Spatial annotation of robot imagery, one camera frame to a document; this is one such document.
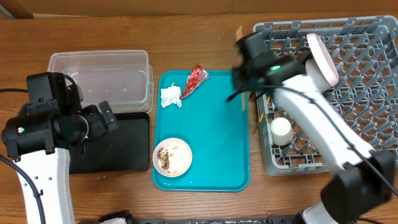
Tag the wooden chopstick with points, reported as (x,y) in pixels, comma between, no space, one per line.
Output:
(263,113)

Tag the white cup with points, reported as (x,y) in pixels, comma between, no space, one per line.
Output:
(281,131)

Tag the grey bowl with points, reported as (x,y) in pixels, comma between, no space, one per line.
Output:
(316,75)

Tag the white round plate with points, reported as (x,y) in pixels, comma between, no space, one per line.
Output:
(323,59)

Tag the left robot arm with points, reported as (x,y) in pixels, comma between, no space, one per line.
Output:
(39,139)

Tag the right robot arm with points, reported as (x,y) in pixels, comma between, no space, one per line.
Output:
(363,178)

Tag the grey dishwasher rack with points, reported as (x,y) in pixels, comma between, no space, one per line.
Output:
(364,50)

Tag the teal serving tray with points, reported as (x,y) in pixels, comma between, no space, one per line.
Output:
(217,132)

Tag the red snack wrapper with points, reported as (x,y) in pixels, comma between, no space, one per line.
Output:
(197,77)

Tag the crumpled white napkin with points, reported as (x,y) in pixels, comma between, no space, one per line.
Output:
(170,95)

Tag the pink bowl with food scraps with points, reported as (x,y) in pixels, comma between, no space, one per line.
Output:
(172,157)

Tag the clear plastic bin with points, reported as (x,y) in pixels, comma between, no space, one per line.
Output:
(123,78)

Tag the black plastic tray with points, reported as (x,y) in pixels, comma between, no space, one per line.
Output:
(126,148)

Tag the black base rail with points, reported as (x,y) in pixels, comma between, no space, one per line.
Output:
(126,217)

